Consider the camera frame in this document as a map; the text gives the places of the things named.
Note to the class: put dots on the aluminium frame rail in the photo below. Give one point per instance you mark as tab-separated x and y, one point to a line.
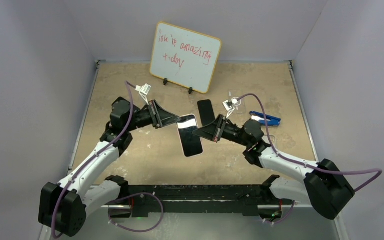
276	204

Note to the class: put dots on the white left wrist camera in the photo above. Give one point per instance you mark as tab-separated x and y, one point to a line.
143	91

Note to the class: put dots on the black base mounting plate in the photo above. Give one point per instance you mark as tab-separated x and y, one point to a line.
146	199

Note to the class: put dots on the beige phone case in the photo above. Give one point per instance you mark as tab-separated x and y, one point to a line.
271	140

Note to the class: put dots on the yellow framed whiteboard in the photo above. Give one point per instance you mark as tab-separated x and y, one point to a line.
184	57

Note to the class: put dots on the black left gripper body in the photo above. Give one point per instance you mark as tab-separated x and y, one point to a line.
141	118

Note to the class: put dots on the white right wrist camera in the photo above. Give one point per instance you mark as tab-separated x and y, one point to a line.
231	105

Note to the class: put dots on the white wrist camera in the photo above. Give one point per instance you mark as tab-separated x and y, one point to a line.
143	91
231	105

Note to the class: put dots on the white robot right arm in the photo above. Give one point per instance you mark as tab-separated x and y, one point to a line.
318	184

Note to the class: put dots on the blue black stapler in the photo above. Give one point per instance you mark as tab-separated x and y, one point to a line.
271	121

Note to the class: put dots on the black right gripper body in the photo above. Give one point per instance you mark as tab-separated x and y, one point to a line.
232	133

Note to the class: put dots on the clear magsafe phone case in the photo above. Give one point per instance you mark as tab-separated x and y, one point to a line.
240	106

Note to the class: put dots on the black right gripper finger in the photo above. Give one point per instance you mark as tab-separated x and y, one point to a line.
206	133
218	123

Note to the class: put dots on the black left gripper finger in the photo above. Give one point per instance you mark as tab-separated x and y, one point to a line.
167	120
159	114

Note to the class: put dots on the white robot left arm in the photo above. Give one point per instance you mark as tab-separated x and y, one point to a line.
65	206

